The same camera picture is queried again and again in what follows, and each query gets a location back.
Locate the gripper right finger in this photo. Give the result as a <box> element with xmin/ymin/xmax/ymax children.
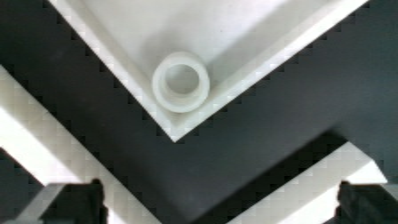
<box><xmin>330</xmin><ymin>182</ymin><xmax>398</xmax><ymax>224</ymax></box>

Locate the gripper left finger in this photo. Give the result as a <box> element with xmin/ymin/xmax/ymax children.
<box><xmin>12</xmin><ymin>179</ymin><xmax>110</xmax><ymax>224</ymax></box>

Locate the white square tabletop panel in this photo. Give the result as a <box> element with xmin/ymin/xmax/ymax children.
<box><xmin>49</xmin><ymin>0</ymin><xmax>369</xmax><ymax>140</ymax></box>

